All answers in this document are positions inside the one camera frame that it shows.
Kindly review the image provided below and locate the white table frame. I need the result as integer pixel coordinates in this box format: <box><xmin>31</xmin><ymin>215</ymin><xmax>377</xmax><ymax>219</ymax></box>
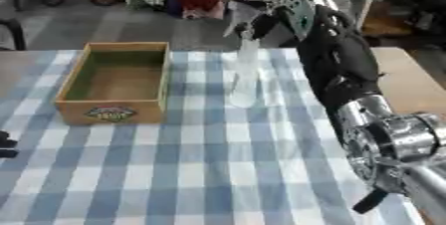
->
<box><xmin>324</xmin><ymin>0</ymin><xmax>392</xmax><ymax>32</ymax></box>

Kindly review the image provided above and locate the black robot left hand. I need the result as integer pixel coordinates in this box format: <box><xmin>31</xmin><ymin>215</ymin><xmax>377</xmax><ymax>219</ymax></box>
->
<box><xmin>0</xmin><ymin>130</ymin><xmax>21</xmax><ymax>159</ymax></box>

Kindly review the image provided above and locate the clear plastic spray bottle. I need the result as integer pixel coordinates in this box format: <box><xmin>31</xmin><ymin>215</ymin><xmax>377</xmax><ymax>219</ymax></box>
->
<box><xmin>221</xmin><ymin>2</ymin><xmax>265</xmax><ymax>110</ymax></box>

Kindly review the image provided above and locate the tan cardboard box green inside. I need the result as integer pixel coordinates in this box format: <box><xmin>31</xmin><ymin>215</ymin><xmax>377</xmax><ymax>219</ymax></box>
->
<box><xmin>54</xmin><ymin>41</ymin><xmax>174</xmax><ymax>125</ymax></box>

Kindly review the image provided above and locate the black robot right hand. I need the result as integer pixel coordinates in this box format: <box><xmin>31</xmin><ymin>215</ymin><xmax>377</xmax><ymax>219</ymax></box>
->
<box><xmin>245</xmin><ymin>5</ymin><xmax>297</xmax><ymax>42</ymax></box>

